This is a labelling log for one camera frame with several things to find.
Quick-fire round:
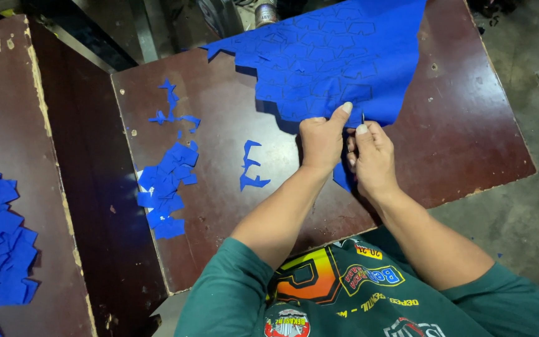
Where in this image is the green printed t-shirt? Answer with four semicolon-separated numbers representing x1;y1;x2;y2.
174;227;539;337

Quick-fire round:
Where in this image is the person's right hand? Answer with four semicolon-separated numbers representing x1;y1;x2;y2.
346;121;402;200

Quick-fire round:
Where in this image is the pile of blue cut pieces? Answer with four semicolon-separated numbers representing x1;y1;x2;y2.
136;139;200;241

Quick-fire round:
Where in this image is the large blue marked fabric sheet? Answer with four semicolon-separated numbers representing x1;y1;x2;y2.
202;0;427;193

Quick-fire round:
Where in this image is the metal tin can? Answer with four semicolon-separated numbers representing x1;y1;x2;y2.
254;0;279;28

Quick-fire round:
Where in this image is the thin blue fabric offcut strip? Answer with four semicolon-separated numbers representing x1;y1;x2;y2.
148;78;202;134

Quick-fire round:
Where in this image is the jagged blue fabric offcut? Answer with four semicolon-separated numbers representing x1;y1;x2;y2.
240;139;271;192

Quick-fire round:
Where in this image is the dark metal frame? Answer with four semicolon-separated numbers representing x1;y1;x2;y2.
22;0;177;73

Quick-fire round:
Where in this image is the person's left hand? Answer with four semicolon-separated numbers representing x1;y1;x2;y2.
299;102;353;176

